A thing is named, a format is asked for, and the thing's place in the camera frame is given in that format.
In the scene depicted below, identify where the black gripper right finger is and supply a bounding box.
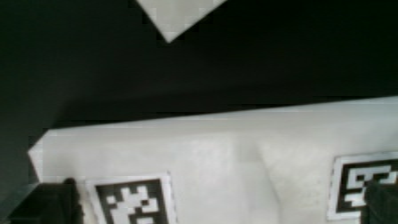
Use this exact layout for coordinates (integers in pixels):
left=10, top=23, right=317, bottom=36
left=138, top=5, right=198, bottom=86
left=361, top=181, right=398, bottom=224

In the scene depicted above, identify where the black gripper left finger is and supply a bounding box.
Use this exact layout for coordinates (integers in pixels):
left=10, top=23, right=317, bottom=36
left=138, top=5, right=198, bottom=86
left=10, top=178, right=84, bottom=224

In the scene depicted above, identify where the white cabinet box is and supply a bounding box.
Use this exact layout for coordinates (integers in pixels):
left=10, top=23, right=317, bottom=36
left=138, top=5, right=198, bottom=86
left=136, top=0, right=228, bottom=43

